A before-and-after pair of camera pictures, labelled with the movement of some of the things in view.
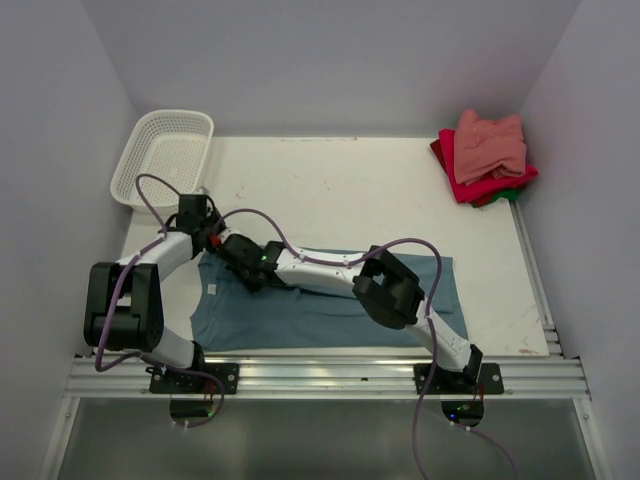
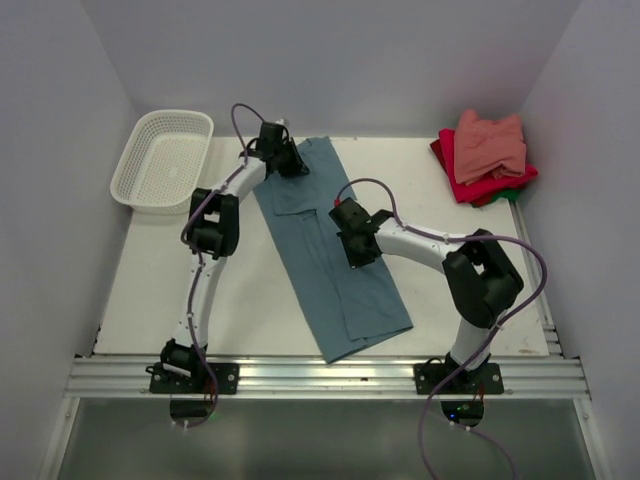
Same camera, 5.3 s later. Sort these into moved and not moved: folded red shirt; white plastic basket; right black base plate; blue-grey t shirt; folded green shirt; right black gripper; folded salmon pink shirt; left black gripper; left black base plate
Moved: left black gripper; blue-grey t shirt; right black gripper
Not moved: folded green shirt; folded red shirt; folded salmon pink shirt; right black base plate; white plastic basket; left black base plate
